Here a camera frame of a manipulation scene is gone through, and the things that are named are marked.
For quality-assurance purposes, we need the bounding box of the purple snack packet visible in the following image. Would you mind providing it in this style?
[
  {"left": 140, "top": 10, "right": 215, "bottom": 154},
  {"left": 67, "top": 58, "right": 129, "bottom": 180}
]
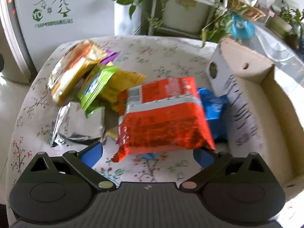
[{"left": 100, "top": 49, "right": 120, "bottom": 66}]

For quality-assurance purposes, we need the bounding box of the white metal plant stand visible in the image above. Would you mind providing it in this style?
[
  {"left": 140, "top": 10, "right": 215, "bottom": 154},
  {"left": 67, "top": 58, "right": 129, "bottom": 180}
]
[{"left": 147, "top": 0, "right": 228, "bottom": 38}]

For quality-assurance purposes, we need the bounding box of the large white plant pot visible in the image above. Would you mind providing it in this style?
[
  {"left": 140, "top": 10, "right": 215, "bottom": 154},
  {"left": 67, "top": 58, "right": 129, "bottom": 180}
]
[{"left": 163, "top": 0, "right": 214, "bottom": 35}]

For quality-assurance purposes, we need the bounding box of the clear plastic table cover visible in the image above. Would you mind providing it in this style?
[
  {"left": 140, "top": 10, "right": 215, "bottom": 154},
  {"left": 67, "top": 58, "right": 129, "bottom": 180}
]
[{"left": 252, "top": 26, "right": 304, "bottom": 86}]

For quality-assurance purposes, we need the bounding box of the floral tablecloth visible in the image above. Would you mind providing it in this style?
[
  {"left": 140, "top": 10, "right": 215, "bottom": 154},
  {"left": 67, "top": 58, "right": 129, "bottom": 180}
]
[{"left": 6, "top": 36, "right": 304, "bottom": 228}]

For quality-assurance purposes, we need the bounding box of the green snack packet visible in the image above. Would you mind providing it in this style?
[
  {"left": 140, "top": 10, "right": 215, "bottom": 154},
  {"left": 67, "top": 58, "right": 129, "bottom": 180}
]
[{"left": 76, "top": 65, "right": 119, "bottom": 112}]

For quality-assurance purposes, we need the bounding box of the blue snack packet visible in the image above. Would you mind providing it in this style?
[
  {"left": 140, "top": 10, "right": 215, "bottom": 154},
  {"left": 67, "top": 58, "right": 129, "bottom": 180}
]
[{"left": 197, "top": 88, "right": 230, "bottom": 144}]

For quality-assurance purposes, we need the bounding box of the small potted plant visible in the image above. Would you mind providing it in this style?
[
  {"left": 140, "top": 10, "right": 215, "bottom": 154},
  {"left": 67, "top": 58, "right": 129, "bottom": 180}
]
[{"left": 278, "top": 5, "right": 304, "bottom": 50}]

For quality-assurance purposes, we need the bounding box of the orange and yellow snack packet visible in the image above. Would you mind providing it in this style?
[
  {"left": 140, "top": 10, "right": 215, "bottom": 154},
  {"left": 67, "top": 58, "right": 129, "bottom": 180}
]
[{"left": 47, "top": 40, "right": 107, "bottom": 106}]

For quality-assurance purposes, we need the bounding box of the wicker basket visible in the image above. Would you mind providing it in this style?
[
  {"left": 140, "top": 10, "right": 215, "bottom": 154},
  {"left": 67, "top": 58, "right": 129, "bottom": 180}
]
[{"left": 227, "top": 0, "right": 266, "bottom": 21}]

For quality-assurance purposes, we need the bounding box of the silver snack packet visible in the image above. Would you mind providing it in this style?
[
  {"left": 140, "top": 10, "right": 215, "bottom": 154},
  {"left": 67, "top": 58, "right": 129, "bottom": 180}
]
[{"left": 50, "top": 102, "right": 106, "bottom": 148}]

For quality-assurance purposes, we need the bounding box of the dark brown pot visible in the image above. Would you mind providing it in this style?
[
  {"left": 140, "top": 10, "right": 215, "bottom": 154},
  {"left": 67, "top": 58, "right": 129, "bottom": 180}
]
[{"left": 285, "top": 33, "right": 301, "bottom": 51}]

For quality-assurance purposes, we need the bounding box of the red snack packet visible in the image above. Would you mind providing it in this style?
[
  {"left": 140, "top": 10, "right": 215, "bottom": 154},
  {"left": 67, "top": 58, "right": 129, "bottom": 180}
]
[{"left": 112, "top": 77, "right": 216, "bottom": 163}]

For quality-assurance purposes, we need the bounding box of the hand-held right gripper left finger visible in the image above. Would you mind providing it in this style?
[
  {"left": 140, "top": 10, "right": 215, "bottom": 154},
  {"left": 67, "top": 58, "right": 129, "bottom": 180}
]
[{"left": 20, "top": 142, "right": 117, "bottom": 192}]

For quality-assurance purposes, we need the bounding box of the white chest freezer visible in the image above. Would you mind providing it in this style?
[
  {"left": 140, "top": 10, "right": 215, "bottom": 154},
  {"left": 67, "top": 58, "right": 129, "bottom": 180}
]
[{"left": 0, "top": 0, "right": 117, "bottom": 84}]

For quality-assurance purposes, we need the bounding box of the white printed cardboard box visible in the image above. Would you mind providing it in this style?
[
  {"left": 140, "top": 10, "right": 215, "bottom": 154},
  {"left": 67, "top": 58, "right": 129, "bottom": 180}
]
[{"left": 205, "top": 37, "right": 304, "bottom": 195}]

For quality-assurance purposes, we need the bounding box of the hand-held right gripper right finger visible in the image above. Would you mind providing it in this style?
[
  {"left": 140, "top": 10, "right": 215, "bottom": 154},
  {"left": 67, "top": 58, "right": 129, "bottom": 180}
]
[{"left": 179, "top": 147, "right": 279, "bottom": 193}]

